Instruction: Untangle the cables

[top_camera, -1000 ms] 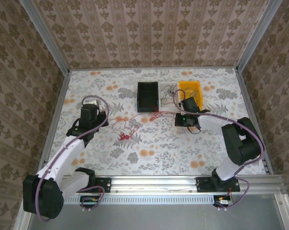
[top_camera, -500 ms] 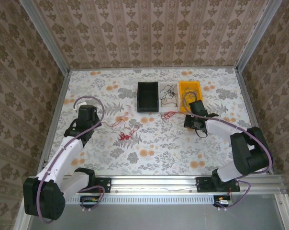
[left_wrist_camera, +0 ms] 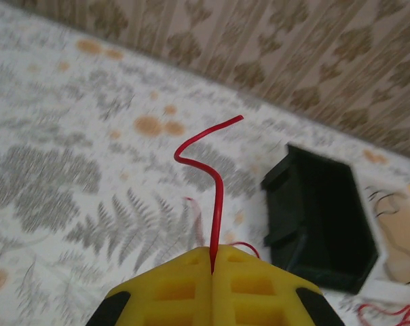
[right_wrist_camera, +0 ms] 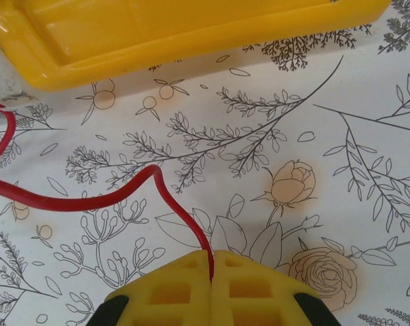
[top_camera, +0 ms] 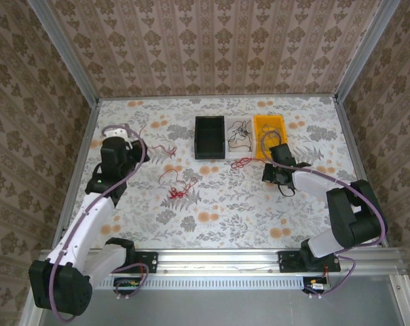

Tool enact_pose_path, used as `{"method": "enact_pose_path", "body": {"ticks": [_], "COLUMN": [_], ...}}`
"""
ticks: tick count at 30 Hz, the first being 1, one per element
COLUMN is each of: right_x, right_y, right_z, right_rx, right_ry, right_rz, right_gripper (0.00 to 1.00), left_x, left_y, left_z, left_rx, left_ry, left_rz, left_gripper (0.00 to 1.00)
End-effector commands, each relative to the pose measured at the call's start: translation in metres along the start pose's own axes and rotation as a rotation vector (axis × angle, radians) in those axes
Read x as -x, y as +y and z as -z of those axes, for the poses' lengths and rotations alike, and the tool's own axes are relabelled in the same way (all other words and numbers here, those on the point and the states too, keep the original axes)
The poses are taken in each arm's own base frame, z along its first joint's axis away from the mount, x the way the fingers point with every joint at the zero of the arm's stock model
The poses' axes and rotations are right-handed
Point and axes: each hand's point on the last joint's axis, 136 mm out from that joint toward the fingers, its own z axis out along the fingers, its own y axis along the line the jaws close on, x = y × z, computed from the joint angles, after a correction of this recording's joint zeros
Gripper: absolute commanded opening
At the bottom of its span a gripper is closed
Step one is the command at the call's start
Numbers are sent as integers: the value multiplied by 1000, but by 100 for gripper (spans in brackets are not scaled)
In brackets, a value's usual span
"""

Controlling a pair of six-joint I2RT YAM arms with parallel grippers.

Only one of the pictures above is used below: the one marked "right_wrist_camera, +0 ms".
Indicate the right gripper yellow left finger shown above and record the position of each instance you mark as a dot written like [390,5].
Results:
[178,295]

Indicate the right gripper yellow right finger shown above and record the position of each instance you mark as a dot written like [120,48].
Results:
[256,295]

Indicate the yellow plastic bin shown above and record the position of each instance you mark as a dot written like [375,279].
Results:
[191,23]

